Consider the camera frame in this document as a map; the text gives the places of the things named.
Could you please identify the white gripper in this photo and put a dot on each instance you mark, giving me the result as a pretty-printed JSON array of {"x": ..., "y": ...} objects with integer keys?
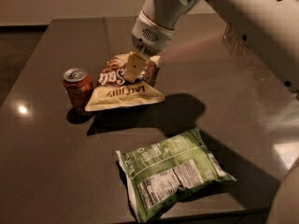
[{"x": 151, "y": 37}]

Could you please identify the brown chip bag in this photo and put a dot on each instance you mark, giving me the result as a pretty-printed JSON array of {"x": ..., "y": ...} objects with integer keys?
[{"x": 113, "y": 91}]

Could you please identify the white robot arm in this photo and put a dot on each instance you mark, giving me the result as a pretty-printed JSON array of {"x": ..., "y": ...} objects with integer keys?
[{"x": 268, "y": 27}]

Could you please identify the red coke can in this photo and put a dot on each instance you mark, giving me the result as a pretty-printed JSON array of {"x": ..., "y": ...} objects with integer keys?
[{"x": 79, "y": 87}]

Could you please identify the green chip bag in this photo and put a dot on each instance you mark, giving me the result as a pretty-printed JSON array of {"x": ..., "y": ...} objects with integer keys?
[{"x": 162, "y": 174}]

